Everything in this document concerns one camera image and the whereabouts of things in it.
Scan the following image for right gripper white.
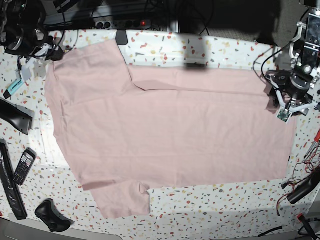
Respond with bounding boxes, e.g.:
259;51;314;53
15;43;64;82

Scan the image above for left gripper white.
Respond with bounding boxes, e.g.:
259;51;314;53
265;71;320;123

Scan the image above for pink T-shirt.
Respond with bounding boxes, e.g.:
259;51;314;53
45;40;296;219

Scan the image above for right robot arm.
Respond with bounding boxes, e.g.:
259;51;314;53
0;0;64;77

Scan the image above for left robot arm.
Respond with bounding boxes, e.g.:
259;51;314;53
261;0;320;123

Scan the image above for turquoise highlighter pen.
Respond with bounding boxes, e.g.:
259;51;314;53
3;74;25;99

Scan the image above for black power strip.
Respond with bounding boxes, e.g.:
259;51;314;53
94;20;152;30

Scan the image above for black cylindrical tool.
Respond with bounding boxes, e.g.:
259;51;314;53
287;172;320;205

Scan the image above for small black red tool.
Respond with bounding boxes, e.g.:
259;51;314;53
297;214;320;240

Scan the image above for long black bar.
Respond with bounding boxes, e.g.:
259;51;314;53
0;140;28;221

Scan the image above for terrazzo pattern table cover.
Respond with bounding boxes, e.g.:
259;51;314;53
0;30;320;240

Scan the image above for black game controller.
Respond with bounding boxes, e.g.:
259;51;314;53
35;198;74;233

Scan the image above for red handled screwdriver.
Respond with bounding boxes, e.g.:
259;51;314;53
304;130;320;159

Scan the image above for red and black wires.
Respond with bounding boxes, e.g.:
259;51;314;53
276;144;320;217

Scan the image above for black cordless phone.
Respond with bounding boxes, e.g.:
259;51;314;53
13;148;37;186

